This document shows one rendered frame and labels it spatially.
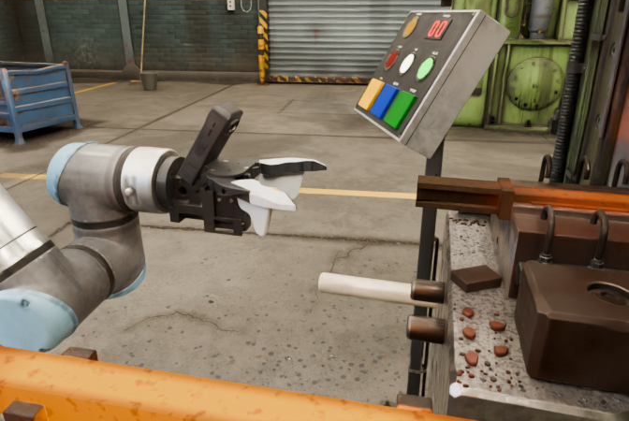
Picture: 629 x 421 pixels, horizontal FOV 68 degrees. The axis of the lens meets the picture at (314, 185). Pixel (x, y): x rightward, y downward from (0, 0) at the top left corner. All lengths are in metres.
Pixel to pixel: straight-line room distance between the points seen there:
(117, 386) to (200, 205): 0.36
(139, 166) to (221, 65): 8.49
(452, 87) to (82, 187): 0.66
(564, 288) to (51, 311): 0.52
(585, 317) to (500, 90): 5.10
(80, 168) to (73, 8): 9.66
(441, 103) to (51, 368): 0.78
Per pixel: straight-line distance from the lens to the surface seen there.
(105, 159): 0.67
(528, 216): 0.54
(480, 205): 0.57
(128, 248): 0.73
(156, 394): 0.30
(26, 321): 0.63
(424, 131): 0.94
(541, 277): 0.45
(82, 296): 0.65
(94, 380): 0.32
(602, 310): 0.43
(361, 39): 8.55
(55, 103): 5.65
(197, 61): 9.26
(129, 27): 9.73
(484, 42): 0.97
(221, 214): 0.61
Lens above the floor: 1.19
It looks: 20 degrees down
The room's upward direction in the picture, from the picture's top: straight up
